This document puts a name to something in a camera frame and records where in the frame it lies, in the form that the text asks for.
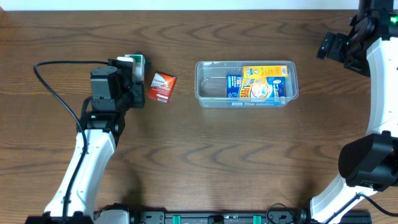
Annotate dark green square box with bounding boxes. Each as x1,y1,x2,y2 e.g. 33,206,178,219
135,52,151,73

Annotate yellow cough syrup box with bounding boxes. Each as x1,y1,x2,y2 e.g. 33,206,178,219
243,65,289,77

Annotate white and green box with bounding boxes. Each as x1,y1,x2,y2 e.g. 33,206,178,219
117,54,146,83

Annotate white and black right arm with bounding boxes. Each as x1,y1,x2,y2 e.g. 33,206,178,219
295,0,397,223

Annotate black mounting rail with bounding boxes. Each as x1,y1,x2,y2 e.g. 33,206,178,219
93,203,373,224

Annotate clear plastic container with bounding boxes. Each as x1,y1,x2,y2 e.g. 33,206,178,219
195,60,299,108

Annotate red Panadol box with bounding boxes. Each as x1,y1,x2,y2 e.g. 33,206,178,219
148,72,177,103

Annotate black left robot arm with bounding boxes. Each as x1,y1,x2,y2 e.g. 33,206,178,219
26,53,150,223

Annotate blue Kool Fever box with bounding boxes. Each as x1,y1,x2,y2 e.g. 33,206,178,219
226,75,286,105

